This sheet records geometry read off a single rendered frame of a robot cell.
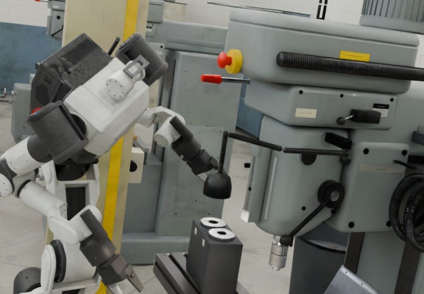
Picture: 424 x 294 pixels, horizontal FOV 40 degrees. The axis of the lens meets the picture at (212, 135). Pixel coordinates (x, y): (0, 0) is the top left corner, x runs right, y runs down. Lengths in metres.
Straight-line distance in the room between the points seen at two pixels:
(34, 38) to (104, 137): 8.74
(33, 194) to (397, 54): 1.10
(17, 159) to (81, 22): 1.45
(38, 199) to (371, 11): 1.09
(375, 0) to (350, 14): 6.85
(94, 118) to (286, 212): 0.59
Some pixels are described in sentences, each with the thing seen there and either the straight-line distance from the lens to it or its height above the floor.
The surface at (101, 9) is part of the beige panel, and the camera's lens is 3.11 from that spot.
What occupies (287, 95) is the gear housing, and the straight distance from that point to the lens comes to 1.43.
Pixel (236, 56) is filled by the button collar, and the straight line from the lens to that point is 1.43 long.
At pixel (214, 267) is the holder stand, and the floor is 1.05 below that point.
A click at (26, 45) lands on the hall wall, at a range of 10.42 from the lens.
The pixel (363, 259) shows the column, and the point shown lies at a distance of 1.99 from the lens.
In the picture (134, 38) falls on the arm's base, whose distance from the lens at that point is 1.88.
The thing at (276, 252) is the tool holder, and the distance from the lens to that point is 1.67.
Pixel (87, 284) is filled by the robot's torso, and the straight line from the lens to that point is 2.11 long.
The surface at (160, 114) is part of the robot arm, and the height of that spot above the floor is 1.48.
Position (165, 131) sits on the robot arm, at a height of 1.44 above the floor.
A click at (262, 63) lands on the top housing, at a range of 1.38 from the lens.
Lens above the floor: 1.88
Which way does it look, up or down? 12 degrees down
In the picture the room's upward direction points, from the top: 8 degrees clockwise
